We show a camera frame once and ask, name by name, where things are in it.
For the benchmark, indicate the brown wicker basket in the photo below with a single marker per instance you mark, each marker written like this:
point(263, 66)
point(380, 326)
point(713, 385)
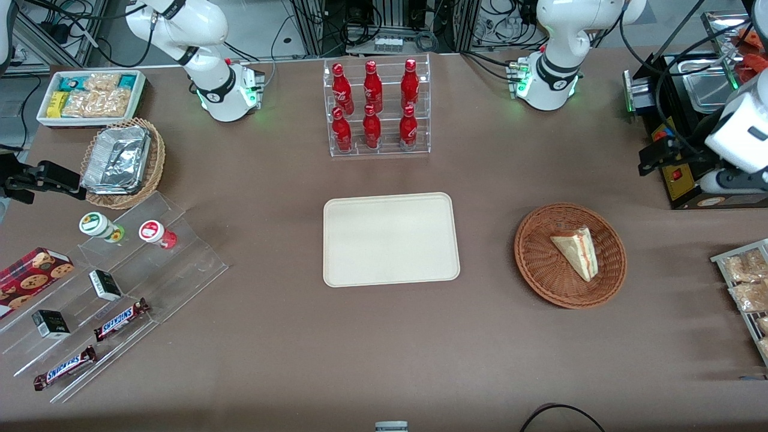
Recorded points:
point(540, 264)

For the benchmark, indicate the yellow snack packet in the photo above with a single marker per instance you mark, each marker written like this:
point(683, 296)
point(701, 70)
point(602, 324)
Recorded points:
point(57, 105)

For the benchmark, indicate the clear snack bag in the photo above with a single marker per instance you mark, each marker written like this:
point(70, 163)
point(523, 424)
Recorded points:
point(764, 347)
point(750, 297)
point(763, 324)
point(747, 267)

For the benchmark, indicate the green lid white cup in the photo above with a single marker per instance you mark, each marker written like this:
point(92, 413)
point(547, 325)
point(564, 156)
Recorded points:
point(96, 224)

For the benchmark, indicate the white power strip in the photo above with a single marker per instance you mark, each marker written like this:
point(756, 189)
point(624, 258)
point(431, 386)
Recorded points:
point(388, 44)

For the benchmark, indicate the red cola bottle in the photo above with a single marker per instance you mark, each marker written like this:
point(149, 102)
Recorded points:
point(372, 87)
point(372, 129)
point(408, 129)
point(410, 84)
point(342, 132)
point(342, 90)

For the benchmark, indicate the small black box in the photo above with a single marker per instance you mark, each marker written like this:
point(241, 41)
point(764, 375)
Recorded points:
point(105, 285)
point(51, 324)

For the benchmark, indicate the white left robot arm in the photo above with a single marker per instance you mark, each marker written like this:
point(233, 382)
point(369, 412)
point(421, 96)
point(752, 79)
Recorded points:
point(558, 36)

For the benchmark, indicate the aluminium foil container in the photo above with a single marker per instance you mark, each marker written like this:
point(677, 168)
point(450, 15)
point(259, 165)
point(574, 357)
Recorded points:
point(117, 159)

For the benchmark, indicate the black food warmer machine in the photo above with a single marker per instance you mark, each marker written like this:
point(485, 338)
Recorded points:
point(690, 192)

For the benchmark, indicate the stainless steel pan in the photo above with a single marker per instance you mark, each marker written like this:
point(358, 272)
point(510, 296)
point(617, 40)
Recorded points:
point(708, 93)

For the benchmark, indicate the red lid white cup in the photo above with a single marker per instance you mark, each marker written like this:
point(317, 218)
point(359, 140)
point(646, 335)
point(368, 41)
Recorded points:
point(153, 231)

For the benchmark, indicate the snickers chocolate bar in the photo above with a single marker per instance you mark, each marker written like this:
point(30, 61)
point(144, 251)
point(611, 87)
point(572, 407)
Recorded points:
point(120, 320)
point(65, 368)

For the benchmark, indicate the clear acrylic stepped display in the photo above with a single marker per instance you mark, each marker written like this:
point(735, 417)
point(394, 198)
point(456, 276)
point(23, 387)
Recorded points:
point(180, 264)

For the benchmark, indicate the large clear cracker bag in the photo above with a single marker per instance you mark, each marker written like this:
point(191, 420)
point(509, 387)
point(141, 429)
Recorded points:
point(96, 104)

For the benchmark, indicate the aluminium frame rack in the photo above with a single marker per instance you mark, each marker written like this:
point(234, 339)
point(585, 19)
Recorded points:
point(312, 30)

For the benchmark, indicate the triangular sandwich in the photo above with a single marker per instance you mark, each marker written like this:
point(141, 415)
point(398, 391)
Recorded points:
point(576, 252)

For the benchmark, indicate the red sausage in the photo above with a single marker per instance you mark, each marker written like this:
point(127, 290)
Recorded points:
point(750, 36)
point(750, 69)

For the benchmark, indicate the red plaid cookie box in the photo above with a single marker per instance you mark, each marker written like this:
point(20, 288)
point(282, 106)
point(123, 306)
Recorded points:
point(30, 279)

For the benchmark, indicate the red emergency stop button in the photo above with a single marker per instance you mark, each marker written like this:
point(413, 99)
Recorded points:
point(660, 135)

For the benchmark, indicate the small grey box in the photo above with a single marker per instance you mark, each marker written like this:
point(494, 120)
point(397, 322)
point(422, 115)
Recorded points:
point(391, 426)

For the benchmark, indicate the light wicker basket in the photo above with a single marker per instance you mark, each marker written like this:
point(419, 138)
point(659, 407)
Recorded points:
point(157, 162)

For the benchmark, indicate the small clear cracker bag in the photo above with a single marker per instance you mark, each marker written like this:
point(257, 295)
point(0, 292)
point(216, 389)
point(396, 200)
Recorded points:
point(102, 81)

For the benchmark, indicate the teal snack packet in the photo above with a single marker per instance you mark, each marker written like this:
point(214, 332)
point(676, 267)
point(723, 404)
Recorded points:
point(71, 83)
point(127, 81)

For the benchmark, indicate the beige plastic tray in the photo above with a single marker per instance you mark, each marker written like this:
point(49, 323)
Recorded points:
point(390, 240)

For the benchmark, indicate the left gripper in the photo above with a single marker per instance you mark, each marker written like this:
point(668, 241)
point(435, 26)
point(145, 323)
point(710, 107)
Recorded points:
point(687, 151)

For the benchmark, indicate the clear acrylic bottle rack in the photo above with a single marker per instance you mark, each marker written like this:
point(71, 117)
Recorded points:
point(387, 153)

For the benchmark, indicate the white plastic snack bin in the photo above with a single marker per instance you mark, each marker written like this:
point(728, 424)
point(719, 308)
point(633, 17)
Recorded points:
point(139, 96)

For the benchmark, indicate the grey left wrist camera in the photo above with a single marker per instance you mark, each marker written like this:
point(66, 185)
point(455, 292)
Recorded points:
point(735, 182)

